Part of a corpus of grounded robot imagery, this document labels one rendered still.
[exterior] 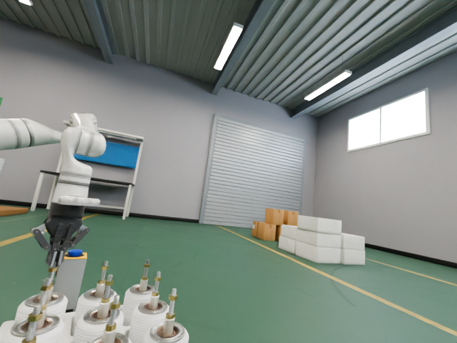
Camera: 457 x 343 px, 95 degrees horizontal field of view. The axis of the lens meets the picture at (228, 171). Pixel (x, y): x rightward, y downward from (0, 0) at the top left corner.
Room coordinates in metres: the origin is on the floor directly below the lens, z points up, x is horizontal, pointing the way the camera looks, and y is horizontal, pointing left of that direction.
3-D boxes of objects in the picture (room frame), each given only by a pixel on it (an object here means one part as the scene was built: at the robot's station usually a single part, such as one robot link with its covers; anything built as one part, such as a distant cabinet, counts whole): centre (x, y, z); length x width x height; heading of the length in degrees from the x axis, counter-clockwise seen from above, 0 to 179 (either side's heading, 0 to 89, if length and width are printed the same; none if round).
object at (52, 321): (0.48, 0.35, 0.25); 0.08 x 0.08 x 0.01
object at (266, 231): (4.22, -0.88, 0.15); 0.30 x 0.24 x 0.30; 17
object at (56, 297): (0.58, 0.42, 0.25); 0.08 x 0.08 x 0.01
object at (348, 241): (3.04, -1.71, 0.27); 0.39 x 0.39 x 0.18; 20
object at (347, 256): (3.03, -1.71, 0.09); 0.39 x 0.39 x 0.18; 22
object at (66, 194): (0.57, 0.40, 0.52); 0.11 x 0.09 x 0.06; 57
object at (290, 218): (4.40, -1.36, 0.45); 0.30 x 0.24 x 0.30; 16
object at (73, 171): (0.57, 0.42, 0.62); 0.09 x 0.07 x 0.15; 129
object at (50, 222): (0.58, 0.42, 0.45); 0.08 x 0.08 x 0.09
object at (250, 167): (6.19, -0.91, 1.55); 3.20 x 0.12 x 3.10; 108
